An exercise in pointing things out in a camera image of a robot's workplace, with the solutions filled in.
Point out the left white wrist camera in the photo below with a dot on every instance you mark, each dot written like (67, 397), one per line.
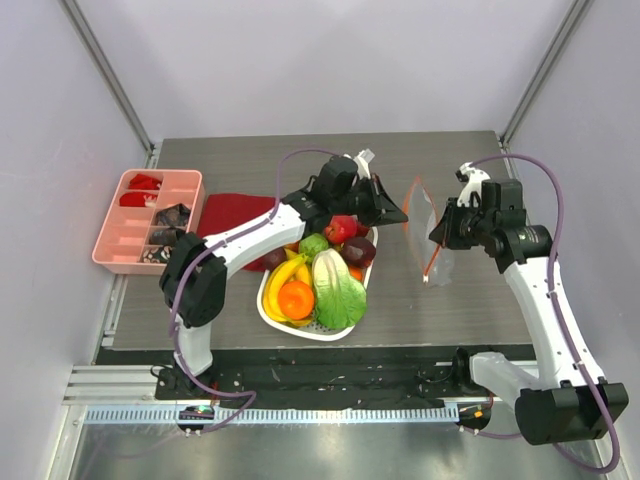
(362, 161)

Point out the yellow banana bunch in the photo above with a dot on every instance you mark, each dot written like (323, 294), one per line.
(294, 269)

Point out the small green cabbage ball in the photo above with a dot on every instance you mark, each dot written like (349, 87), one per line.
(312, 245)

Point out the red folded cloth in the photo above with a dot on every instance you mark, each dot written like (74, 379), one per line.
(225, 211)

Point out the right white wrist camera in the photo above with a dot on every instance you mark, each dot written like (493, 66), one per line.
(472, 179)

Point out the white perforated fruit basket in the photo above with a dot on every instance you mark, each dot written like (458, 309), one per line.
(315, 331)

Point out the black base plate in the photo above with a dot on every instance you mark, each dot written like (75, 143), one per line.
(324, 378)

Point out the clear zip top bag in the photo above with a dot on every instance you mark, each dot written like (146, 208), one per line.
(434, 263)

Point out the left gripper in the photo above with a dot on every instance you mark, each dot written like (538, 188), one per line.
(382, 209)

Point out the dark purple fig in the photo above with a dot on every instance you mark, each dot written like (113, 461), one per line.
(273, 259)

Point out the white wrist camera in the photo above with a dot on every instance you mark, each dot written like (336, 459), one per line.
(472, 179)
(362, 161)

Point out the orange fruit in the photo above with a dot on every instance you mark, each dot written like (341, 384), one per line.
(296, 300)
(356, 273)

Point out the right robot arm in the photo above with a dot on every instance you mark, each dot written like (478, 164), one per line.
(569, 399)

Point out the dark red mangosteen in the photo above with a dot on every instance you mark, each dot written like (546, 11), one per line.
(359, 252)

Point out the red items in tray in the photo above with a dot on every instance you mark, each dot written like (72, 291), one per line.
(141, 191)

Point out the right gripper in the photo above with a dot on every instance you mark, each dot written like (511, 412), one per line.
(452, 226)

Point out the green white cabbage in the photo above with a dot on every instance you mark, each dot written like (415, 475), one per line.
(340, 300)

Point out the red apple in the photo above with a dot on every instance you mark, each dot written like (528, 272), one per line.
(340, 229)

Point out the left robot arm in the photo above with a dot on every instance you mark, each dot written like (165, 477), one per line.
(194, 280)

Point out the dark wrapped items in tray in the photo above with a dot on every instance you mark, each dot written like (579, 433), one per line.
(169, 226)

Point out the pink compartment tray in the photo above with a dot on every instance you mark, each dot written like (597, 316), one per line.
(125, 230)

